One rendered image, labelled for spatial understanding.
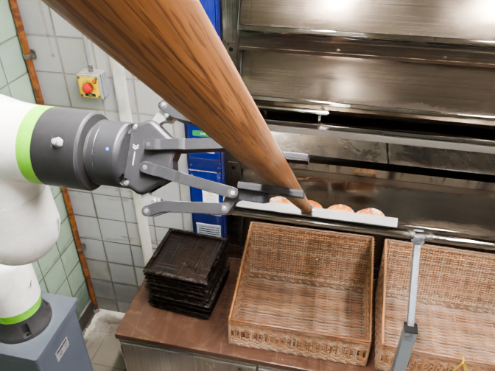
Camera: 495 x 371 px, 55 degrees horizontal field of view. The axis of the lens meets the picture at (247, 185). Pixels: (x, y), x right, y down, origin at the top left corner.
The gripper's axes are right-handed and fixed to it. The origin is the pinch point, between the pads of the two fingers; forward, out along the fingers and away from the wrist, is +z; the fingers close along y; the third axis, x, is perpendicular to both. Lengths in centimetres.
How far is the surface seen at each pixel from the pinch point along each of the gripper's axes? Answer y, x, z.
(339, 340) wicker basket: 46, -136, 17
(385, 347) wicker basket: 46, -135, 33
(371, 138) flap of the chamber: -29, -119, 18
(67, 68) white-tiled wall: -45, -124, -106
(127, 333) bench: 60, -141, -69
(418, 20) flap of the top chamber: -66, -107, 27
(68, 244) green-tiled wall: 32, -178, -123
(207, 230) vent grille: 14, -169, -48
